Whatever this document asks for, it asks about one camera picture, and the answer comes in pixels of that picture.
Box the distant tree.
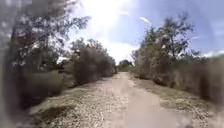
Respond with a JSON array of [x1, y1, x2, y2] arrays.
[[117, 59, 134, 72]]

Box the pale gravel dirt path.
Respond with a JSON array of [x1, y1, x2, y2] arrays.
[[79, 71, 201, 128]]

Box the dry grass verge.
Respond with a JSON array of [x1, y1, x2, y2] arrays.
[[128, 73, 224, 128], [19, 78, 114, 128]]

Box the row of bushes and trees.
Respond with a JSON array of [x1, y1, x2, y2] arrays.
[[129, 13, 224, 106], [0, 0, 118, 114]]

